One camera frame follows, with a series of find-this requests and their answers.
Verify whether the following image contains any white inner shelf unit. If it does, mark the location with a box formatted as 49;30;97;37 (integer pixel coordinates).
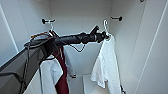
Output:
81;73;101;94

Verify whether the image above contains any white wardrobe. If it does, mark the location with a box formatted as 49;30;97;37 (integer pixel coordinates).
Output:
16;0;148;94

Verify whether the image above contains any red and white jacket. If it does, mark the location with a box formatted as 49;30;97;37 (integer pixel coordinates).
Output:
39;31;78;94

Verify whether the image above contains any dark door handle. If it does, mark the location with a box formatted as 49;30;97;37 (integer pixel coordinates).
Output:
120;84;127;94

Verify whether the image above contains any black wardrobe hook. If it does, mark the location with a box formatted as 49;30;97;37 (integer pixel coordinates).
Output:
41;18;56;25
110;15;124;22

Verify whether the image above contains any white shirt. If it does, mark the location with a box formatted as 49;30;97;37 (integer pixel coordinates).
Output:
89;33;123;94

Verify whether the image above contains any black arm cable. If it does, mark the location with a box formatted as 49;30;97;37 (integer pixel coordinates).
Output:
68;42;87;54

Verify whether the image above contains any white hanger with shirt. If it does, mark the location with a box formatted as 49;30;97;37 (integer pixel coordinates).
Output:
101;18;112;39

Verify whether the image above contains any orange tag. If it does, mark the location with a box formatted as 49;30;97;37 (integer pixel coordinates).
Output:
30;31;50;38

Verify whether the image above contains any white hanger with jacket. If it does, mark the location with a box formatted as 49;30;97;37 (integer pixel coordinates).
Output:
46;20;61;38

